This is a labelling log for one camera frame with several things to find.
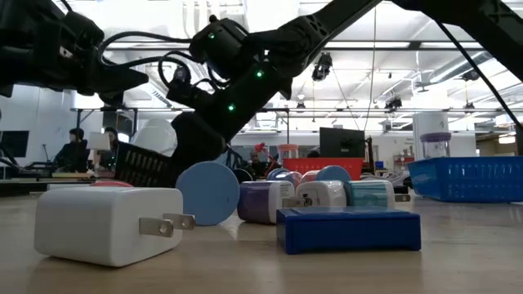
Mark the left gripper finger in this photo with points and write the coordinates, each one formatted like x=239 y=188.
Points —
x=118 y=90
x=118 y=77

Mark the blue-capped hourglass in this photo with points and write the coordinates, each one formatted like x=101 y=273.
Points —
x=207 y=194
x=278 y=175

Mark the black plastic basket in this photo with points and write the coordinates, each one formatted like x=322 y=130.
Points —
x=139 y=165

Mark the purple and white wall charger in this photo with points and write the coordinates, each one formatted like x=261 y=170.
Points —
x=261 y=202

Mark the pink and white wall charger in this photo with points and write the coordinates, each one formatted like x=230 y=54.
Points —
x=112 y=183

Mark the white black-faced wall charger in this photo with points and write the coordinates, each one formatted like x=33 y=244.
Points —
x=323 y=192

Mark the blue five-minute hourglass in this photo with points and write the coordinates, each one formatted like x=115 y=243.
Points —
x=333 y=173

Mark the large white wall charger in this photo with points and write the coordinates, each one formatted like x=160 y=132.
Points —
x=102 y=224

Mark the blue digital clock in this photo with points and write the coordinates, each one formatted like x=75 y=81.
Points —
x=347 y=228

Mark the teal striped wall charger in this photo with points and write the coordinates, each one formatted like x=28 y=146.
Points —
x=367 y=194

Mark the blue plastic basket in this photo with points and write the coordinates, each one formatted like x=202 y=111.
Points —
x=470 y=179

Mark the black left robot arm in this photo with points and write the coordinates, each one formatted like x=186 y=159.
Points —
x=24 y=49

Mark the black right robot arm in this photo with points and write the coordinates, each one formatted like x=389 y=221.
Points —
x=327 y=20

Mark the person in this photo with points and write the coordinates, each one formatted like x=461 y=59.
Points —
x=73 y=153
x=111 y=143

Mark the white rectangular object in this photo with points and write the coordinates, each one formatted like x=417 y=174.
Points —
x=98 y=141

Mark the small red machine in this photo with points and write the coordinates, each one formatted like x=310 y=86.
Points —
x=261 y=149

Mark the black ceiling spotlight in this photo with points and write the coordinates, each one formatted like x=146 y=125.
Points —
x=323 y=67
x=181 y=74
x=393 y=103
x=470 y=75

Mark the black computer monitor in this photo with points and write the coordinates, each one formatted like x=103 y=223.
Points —
x=342 y=143
x=14 y=143

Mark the red plastic basket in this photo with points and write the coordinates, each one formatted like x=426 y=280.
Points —
x=323 y=167

